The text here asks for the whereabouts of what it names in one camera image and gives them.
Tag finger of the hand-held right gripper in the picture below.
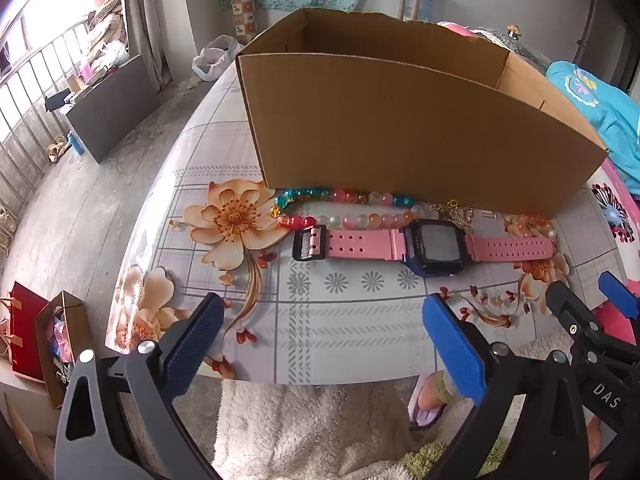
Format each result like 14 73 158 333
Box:
599 271 640 318
545 280 640 376

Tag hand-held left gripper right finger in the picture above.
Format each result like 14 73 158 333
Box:
421 292 593 480

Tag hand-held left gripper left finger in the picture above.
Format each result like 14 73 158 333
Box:
52 291 226 480

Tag pink bead bracelet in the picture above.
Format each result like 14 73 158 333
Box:
502 212 558 243

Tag gold butterfly key ring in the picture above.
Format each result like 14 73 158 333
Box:
429 200 477 233

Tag pink wristwatch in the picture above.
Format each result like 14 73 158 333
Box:
292 217 558 278

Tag multicolour bead bracelet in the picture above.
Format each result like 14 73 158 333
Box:
271 186 426 231

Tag brown cardboard box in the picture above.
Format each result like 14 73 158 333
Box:
235 7 608 218

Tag purple slipper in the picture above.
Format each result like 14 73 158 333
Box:
407 372 453 431

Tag green fluffy cloth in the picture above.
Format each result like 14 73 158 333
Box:
400 440 506 471

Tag brown paper bag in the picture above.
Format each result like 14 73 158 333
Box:
35 290 98 411

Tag white fluffy blanket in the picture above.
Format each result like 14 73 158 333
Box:
120 330 561 480

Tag red gift bag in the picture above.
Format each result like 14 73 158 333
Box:
0 281 51 381

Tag turquoise printed blanket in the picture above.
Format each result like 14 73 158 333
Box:
545 60 640 186

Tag white sandals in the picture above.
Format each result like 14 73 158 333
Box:
0 207 18 256

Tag beige sandals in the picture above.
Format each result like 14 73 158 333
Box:
46 135 69 163

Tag metal balcony railing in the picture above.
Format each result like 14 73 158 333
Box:
0 10 126 201

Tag white plastic bag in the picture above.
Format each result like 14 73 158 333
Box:
192 35 243 82

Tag pile of stored goods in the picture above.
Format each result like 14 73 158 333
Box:
65 0 131 106

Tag grey curtain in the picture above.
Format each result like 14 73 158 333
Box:
122 0 173 91

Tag blue water jug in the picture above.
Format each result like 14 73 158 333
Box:
407 0 436 23

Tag checked patterned roll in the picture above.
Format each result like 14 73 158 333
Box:
227 0 257 46

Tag black metal frame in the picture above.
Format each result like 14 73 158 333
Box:
575 0 640 91

